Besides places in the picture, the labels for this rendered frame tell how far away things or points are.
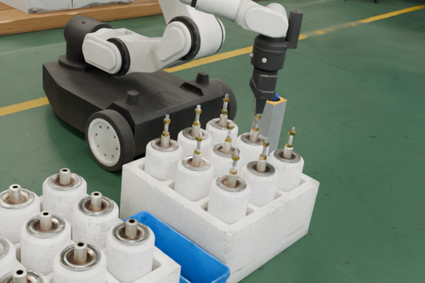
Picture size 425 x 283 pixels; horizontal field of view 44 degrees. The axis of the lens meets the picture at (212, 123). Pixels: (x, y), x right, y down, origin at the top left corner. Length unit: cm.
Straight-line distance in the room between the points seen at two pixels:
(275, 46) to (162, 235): 56
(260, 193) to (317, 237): 32
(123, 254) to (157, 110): 80
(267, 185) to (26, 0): 221
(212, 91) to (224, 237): 83
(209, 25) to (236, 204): 66
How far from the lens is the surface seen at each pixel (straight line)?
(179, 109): 182
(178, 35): 166
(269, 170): 136
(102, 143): 176
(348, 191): 188
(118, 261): 107
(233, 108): 204
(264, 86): 140
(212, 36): 170
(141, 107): 173
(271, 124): 164
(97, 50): 197
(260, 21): 134
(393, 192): 196
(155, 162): 139
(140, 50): 186
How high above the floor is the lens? 91
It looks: 25 degrees down
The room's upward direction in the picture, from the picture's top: 8 degrees clockwise
